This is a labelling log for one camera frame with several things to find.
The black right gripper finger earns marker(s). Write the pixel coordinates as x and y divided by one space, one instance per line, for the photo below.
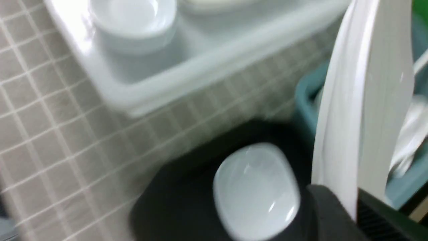
326 219

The small white square bowl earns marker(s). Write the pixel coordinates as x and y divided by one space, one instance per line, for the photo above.
256 193

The large white square plate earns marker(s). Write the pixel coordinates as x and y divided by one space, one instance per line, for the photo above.
366 95

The teal plastic spoon bin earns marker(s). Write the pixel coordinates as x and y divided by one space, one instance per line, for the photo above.
400 191

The pile of white soup spoons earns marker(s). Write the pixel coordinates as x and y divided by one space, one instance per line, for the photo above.
412 135

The black plastic serving tray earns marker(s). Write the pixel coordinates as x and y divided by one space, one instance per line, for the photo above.
178 204

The large translucent white plastic bin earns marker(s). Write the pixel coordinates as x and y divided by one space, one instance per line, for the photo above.
205 48

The green backdrop cloth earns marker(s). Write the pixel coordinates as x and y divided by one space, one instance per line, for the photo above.
420 7

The stack of white square plates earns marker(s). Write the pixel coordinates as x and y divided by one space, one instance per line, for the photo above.
203 7

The grey checkered table cloth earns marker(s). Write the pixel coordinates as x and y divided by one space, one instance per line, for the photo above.
71 168

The stack of small white bowls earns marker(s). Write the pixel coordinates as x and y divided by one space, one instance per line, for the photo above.
134 27

